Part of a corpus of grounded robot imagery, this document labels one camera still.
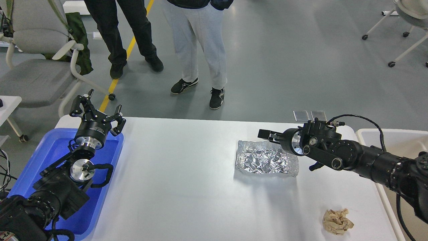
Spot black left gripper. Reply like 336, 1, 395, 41
69, 89, 126, 150

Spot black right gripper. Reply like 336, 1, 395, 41
258, 128, 304, 156

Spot aluminium foil sheet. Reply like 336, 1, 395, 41
235, 140, 299, 177

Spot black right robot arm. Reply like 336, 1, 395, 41
258, 116, 428, 240

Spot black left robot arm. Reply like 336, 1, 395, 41
1, 89, 126, 241

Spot metal floor plate left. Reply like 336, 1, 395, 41
293, 111, 311, 122

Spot metal floor plate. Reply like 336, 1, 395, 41
293, 111, 311, 122
310, 111, 328, 122

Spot metal floor plate right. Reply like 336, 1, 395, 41
310, 111, 328, 122

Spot blue plastic tray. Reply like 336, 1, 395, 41
9, 128, 124, 241

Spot grey office chair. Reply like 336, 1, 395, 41
0, 0, 116, 116

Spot white side table left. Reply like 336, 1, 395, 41
0, 95, 29, 142

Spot person in black trousers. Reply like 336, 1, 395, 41
83, 0, 164, 79

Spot crumpled brown paper ball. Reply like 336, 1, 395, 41
323, 209, 354, 235

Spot person in grey sweatpants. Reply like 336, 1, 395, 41
162, 0, 233, 109

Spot beige plastic bin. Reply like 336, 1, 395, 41
356, 129, 428, 241

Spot white chair at right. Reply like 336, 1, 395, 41
362, 0, 428, 68

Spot black cables at left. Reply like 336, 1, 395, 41
0, 149, 17, 191

